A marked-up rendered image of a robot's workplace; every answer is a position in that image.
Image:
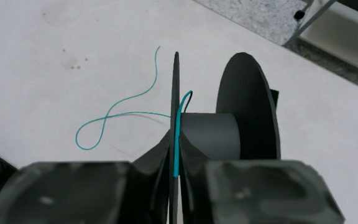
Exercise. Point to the teal cable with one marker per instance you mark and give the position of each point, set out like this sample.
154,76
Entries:
177,128

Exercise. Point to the black cable reel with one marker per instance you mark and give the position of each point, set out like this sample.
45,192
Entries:
244,127

